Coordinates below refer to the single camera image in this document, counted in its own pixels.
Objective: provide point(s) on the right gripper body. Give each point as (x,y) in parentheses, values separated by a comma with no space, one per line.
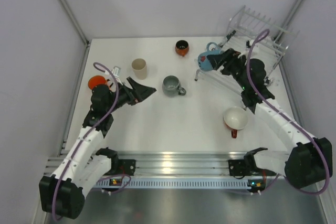
(235,66)

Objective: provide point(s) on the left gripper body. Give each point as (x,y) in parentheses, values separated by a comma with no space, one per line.
(132,94)

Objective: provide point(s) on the blue ceramic mug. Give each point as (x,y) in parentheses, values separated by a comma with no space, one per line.
(212,48)

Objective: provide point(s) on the grey ceramic mug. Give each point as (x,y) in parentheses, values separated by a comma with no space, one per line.
(171,87)

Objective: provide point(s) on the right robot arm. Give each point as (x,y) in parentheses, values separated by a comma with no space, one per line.
(308,159)

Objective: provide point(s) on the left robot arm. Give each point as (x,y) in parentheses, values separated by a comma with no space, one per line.
(63,193)

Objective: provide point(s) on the silver metal dish rack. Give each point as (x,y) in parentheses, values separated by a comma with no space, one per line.
(258,37)

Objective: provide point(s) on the beige tumbler cup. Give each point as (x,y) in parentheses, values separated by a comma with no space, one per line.
(139,68)

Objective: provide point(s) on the black and red bowl cup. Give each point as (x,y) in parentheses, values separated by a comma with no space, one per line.
(182,47)

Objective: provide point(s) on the white and red mug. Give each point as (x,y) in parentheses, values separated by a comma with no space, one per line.
(235,119)

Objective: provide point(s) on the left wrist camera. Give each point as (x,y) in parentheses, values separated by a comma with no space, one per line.
(116,71)

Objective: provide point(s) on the orange mug black handle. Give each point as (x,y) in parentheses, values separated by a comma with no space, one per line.
(96,80)

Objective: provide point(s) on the aluminium mounting rail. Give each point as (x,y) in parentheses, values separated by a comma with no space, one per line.
(181,164)

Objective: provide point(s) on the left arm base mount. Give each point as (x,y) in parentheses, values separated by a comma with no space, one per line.
(124,166)

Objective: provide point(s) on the slotted cable duct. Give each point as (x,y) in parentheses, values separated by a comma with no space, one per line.
(161,183)

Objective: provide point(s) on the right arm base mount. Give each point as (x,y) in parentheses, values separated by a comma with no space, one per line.
(238,168)

